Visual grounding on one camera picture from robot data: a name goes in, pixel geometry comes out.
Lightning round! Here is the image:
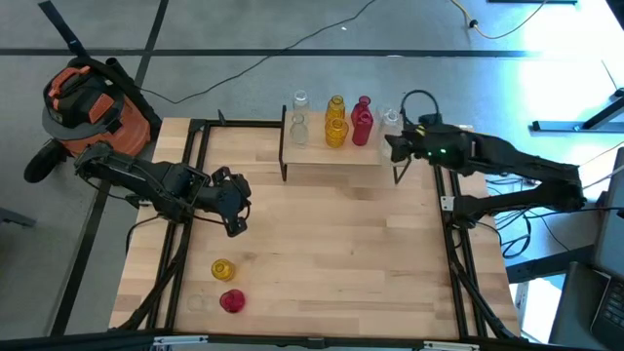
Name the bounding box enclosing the black floor cable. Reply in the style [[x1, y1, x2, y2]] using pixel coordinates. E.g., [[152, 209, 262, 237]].
[[138, 0, 379, 106]]

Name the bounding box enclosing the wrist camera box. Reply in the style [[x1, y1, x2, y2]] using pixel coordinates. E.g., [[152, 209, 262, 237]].
[[175, 164, 212, 195], [416, 112, 444, 133]]

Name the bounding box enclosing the red smooth wide-mouth vase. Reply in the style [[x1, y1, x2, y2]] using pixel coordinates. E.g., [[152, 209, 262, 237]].
[[218, 289, 247, 314]]

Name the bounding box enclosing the yellow tall ribbed vase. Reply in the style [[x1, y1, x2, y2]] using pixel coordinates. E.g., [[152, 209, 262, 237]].
[[325, 95, 347, 123]]

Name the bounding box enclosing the grey furniture foot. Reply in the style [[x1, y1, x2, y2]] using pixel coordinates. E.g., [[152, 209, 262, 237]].
[[0, 207, 38, 229]]

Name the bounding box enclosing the black desk foot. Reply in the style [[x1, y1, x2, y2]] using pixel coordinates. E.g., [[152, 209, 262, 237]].
[[530, 87, 624, 134]]

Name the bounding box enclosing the yellow short ribbed vase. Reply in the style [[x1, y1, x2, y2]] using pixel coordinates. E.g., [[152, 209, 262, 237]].
[[211, 258, 237, 283]]

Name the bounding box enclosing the orange black shop vacuum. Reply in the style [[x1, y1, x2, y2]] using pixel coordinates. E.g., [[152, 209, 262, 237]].
[[22, 56, 162, 184]]

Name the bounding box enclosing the clear honeycomb wide-rim vase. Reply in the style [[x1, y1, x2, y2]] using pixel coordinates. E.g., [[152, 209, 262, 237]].
[[379, 109, 405, 167]]

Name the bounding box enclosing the black looped cable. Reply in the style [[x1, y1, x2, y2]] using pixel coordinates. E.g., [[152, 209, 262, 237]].
[[400, 89, 443, 128]]

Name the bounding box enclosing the black laptop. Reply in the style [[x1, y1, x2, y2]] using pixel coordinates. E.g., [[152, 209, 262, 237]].
[[589, 272, 624, 350]]

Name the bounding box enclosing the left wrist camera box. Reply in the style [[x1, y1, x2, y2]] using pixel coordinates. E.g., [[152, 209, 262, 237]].
[[175, 164, 212, 195]]

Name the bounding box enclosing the black aluminium rig frame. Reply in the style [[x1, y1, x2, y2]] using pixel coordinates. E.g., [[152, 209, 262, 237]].
[[109, 109, 523, 351]]

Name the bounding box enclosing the clear fluted flared vase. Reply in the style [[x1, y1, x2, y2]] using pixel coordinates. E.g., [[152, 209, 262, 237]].
[[289, 114, 310, 149]]

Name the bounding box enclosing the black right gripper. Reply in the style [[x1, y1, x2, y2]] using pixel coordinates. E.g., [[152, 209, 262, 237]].
[[384, 124, 472, 172]]

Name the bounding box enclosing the yellow cable black plug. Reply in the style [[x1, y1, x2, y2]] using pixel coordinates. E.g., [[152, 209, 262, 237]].
[[448, 0, 550, 41]]

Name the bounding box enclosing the computer monitor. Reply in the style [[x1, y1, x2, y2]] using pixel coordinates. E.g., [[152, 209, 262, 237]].
[[595, 145, 624, 280]]

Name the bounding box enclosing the wooden shelf black metal frame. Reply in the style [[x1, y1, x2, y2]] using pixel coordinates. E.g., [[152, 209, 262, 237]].
[[278, 104, 413, 186]]

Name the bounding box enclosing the clear round glass vase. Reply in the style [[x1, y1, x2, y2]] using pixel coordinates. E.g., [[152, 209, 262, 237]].
[[186, 292, 212, 314]]

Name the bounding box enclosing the clear tall ribbed glass vase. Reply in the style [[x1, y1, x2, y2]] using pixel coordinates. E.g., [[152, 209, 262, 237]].
[[292, 89, 311, 116]]

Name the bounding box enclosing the clear diamond-cut glass vase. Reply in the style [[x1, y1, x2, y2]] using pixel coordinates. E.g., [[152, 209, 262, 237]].
[[372, 103, 391, 129]]

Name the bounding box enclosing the red ribbed bottle vase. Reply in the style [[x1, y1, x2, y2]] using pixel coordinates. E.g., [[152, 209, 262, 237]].
[[351, 111, 374, 147]]

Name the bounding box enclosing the yellow honeycomb glass vase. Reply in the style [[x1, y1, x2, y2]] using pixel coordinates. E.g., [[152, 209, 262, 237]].
[[324, 116, 350, 149]]

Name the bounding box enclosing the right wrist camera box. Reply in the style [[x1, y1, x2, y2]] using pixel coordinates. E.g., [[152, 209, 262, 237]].
[[416, 112, 444, 133]]

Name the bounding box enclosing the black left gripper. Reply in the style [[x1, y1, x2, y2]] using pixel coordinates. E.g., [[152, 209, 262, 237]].
[[197, 166, 253, 238]]

